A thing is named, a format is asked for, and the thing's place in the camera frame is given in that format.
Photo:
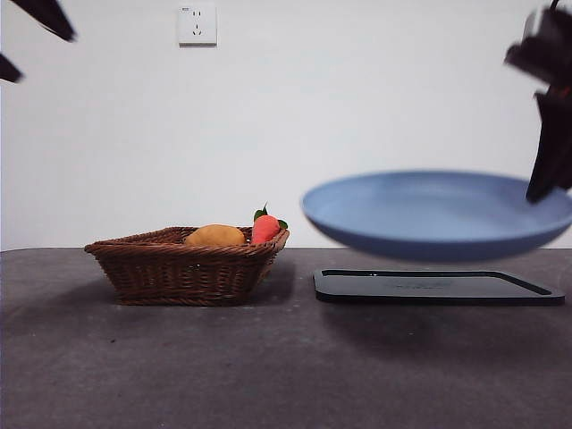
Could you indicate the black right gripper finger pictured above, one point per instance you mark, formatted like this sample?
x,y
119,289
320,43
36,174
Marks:
x,y
565,143
545,147

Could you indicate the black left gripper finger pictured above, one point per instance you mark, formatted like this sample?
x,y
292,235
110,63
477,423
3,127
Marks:
x,y
8,69
49,18

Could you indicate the light blue round plate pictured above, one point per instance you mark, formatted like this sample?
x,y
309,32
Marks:
x,y
424,219

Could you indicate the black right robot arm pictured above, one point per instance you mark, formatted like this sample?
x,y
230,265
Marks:
x,y
549,44

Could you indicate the dark rectangular tray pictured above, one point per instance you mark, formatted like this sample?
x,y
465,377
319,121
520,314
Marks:
x,y
429,292

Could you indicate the yellow-brown potato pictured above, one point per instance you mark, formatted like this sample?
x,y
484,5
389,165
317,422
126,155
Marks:
x,y
214,235

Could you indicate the brown wicker basket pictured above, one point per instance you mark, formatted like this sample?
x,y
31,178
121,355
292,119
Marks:
x,y
179,272

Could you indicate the orange carrot with green leaves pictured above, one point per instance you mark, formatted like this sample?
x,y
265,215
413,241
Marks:
x,y
264,229

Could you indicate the white wall socket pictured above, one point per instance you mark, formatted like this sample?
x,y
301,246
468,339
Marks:
x,y
198,25

